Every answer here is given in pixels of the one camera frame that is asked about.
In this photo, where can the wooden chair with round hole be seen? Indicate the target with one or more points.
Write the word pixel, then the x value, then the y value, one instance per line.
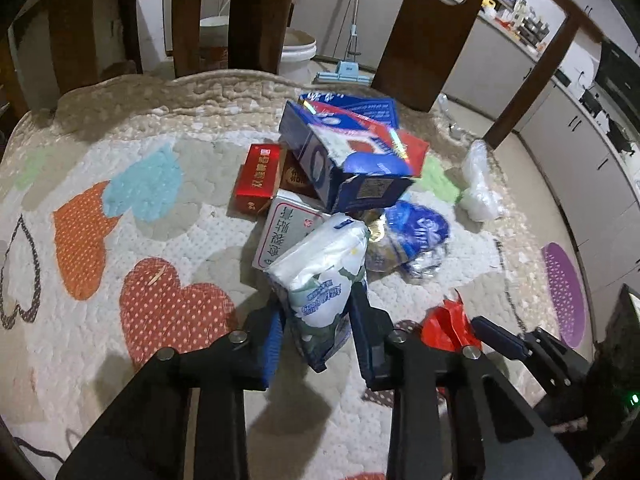
pixel 425 50

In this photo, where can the purple plastic basket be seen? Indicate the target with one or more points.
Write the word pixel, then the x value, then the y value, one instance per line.
pixel 565 290

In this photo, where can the white tissue pack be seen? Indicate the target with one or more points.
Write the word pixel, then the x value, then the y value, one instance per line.
pixel 320 280

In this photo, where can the large blue cardboard box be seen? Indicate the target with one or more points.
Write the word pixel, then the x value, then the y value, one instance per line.
pixel 345 175

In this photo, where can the clear plastic bag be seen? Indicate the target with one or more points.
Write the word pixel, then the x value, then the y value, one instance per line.
pixel 477 175

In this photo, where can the black countertop rack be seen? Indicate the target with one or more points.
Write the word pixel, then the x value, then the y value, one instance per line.
pixel 532 25

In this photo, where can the clear gold wrapper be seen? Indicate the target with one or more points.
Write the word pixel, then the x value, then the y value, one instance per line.
pixel 382 252

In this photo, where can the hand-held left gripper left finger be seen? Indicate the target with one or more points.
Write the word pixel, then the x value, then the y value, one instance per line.
pixel 274 345

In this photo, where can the blue plastic wrapper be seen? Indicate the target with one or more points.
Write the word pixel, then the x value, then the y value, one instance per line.
pixel 417 230

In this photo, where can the white plastic bucket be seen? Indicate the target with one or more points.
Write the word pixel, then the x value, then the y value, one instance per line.
pixel 297 57

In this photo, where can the red cigarette box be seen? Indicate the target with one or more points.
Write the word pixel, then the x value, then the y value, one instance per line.
pixel 257 177

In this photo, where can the black countertop appliance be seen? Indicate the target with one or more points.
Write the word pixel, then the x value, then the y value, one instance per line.
pixel 617 90

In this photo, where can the white box with grey print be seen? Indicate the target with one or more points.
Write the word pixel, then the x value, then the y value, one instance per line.
pixel 287 225

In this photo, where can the blue flat mop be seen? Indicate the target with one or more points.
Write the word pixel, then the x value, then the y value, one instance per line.
pixel 345 72

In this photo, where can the red plastic bag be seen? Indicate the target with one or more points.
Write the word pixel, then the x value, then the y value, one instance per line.
pixel 442 325

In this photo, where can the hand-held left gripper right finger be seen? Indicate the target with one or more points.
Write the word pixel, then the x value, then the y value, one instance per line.
pixel 364 350

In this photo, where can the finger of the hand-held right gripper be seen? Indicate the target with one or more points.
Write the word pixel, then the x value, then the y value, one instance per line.
pixel 500 337

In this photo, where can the brown small box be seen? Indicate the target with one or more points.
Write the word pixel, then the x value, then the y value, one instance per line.
pixel 295 177

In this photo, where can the white plastic tub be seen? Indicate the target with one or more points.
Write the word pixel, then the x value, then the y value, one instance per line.
pixel 217 32

